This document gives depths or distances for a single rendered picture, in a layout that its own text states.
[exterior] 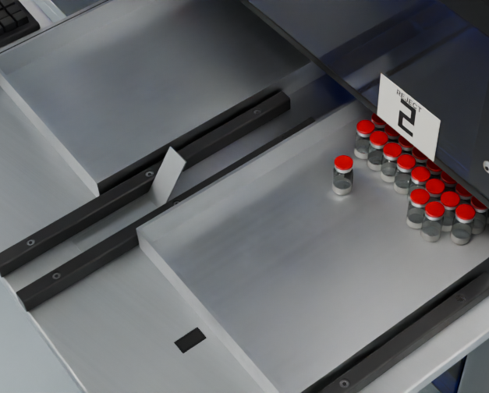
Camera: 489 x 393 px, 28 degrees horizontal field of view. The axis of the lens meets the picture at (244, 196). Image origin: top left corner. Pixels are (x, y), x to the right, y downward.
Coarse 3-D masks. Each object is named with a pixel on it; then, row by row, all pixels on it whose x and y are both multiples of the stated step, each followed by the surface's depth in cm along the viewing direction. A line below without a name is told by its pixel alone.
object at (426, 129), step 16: (384, 80) 99; (384, 96) 100; (400, 96) 98; (384, 112) 102; (416, 112) 97; (400, 128) 101; (416, 128) 98; (432, 128) 96; (416, 144) 100; (432, 144) 98; (432, 160) 99
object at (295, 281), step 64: (320, 128) 114; (256, 192) 111; (320, 192) 111; (384, 192) 111; (192, 256) 106; (256, 256) 106; (320, 256) 105; (384, 256) 105; (448, 256) 105; (256, 320) 101; (320, 320) 100; (384, 320) 100; (320, 384) 93
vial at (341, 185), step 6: (336, 168) 108; (336, 174) 108; (342, 174) 108; (348, 174) 108; (336, 180) 109; (342, 180) 108; (348, 180) 109; (336, 186) 110; (342, 186) 109; (348, 186) 110; (336, 192) 110; (342, 192) 110; (348, 192) 110
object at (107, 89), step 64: (128, 0) 130; (192, 0) 133; (0, 64) 124; (64, 64) 126; (128, 64) 126; (192, 64) 125; (256, 64) 125; (64, 128) 119; (128, 128) 119; (192, 128) 114
